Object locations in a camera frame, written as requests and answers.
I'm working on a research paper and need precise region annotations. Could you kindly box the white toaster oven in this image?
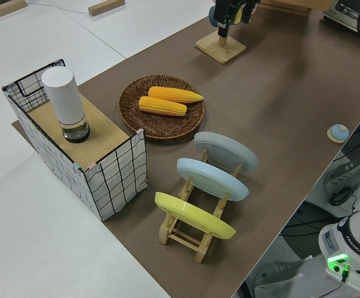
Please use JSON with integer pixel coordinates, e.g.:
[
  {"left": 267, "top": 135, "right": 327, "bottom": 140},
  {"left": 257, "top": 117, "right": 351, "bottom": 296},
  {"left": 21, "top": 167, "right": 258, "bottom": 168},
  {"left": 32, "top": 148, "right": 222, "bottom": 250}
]
[{"left": 320, "top": 0, "right": 360, "bottom": 53}]

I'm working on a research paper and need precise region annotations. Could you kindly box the wooden drawer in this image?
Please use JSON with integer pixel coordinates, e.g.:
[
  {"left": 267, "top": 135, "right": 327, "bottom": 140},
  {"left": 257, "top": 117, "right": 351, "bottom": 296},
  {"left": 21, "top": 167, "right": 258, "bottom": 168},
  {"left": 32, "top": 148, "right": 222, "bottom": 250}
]
[{"left": 262, "top": 4, "right": 313, "bottom": 14}]

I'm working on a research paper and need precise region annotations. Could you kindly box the coiled black floor cable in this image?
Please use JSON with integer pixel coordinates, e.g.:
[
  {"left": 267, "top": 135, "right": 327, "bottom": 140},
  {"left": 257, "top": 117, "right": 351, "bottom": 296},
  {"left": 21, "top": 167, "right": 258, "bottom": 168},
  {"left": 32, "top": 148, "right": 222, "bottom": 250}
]
[{"left": 328, "top": 186, "right": 355, "bottom": 207}]

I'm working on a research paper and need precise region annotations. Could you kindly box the dark teal mug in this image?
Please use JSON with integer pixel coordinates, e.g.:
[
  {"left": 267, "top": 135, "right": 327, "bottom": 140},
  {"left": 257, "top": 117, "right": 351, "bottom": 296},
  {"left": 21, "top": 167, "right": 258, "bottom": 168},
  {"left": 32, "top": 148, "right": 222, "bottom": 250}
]
[{"left": 208, "top": 6, "right": 244, "bottom": 28}]

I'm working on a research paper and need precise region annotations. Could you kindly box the round wicker basket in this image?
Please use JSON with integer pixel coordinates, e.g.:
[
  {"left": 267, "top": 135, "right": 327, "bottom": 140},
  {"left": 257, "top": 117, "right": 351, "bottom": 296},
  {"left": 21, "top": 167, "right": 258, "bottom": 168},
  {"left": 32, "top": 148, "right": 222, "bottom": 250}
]
[{"left": 118, "top": 74, "right": 206, "bottom": 142}]

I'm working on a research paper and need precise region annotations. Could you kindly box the white cylinder dispenser bottle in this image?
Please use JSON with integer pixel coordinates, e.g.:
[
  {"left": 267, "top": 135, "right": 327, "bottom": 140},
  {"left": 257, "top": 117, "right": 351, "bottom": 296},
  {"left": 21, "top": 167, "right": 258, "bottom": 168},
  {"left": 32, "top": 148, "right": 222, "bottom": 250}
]
[{"left": 41, "top": 67, "right": 91, "bottom": 144}]

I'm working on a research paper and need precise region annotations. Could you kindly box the light blue plate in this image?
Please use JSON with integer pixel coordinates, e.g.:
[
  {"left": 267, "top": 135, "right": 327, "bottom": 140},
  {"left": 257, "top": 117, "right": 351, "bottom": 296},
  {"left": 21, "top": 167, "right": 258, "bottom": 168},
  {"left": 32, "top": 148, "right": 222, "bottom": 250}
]
[{"left": 176, "top": 158, "right": 250, "bottom": 203}]

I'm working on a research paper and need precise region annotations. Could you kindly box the wooden mug tree stand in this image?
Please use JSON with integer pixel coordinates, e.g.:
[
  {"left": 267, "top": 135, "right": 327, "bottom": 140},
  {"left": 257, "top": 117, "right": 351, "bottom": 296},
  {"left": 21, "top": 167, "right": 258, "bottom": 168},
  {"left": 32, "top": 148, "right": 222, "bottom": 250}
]
[{"left": 194, "top": 26, "right": 247, "bottom": 65}]

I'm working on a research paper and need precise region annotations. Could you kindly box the yellow corn cob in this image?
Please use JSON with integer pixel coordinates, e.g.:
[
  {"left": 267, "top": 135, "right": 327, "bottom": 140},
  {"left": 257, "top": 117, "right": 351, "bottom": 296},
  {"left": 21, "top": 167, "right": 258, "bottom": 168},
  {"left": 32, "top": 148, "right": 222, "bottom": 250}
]
[
  {"left": 138, "top": 96, "right": 188, "bottom": 118},
  {"left": 148, "top": 86, "right": 205, "bottom": 104}
]

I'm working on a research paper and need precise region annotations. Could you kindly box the grid-patterned box with wooden top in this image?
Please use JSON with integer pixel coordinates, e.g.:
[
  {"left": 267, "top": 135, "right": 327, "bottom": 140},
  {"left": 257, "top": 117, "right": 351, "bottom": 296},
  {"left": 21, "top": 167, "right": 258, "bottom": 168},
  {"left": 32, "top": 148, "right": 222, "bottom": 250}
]
[{"left": 1, "top": 58, "right": 148, "bottom": 222}]

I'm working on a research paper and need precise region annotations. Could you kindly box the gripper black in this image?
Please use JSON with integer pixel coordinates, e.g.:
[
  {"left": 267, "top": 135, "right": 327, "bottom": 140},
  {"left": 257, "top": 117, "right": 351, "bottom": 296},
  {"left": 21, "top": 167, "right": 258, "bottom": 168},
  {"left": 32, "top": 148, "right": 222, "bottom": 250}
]
[{"left": 214, "top": 0, "right": 258, "bottom": 38}]

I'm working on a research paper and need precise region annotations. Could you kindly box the yellow plate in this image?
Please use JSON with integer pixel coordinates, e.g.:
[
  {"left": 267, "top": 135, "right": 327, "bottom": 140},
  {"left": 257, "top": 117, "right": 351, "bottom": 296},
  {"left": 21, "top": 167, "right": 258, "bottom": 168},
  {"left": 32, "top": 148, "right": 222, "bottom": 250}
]
[{"left": 154, "top": 191, "right": 237, "bottom": 240}]

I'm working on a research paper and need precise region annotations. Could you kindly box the wooden drawer cabinet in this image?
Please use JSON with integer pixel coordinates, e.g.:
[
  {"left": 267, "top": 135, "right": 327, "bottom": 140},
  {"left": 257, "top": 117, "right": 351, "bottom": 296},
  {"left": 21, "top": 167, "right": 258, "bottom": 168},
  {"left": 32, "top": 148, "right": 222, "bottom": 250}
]
[{"left": 256, "top": 0, "right": 333, "bottom": 11}]

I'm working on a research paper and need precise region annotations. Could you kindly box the black wire grid panel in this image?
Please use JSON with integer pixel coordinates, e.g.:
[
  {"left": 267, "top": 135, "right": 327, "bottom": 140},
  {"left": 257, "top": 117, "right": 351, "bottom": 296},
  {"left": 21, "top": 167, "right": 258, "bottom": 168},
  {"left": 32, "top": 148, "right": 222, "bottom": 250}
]
[{"left": 14, "top": 58, "right": 67, "bottom": 113}]

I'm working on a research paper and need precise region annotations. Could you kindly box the brown table mat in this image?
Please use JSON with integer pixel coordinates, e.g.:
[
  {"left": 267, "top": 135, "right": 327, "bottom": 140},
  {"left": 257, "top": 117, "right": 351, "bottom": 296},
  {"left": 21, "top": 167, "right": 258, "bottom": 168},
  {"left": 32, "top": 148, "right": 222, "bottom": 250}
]
[{"left": 11, "top": 0, "right": 360, "bottom": 298}]

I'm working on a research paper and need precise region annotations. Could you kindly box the wooden plate rack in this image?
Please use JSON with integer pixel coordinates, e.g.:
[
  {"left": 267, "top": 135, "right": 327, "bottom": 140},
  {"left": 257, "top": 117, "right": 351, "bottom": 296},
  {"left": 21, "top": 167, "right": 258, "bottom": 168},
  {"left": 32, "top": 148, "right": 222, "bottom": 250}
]
[{"left": 158, "top": 148, "right": 243, "bottom": 264}]

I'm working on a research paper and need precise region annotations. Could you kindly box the grey plate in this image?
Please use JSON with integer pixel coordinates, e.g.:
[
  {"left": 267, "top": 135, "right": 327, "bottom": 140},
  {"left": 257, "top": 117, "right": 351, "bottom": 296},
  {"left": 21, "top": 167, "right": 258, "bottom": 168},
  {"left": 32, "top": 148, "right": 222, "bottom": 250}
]
[{"left": 193, "top": 131, "right": 259, "bottom": 179}]

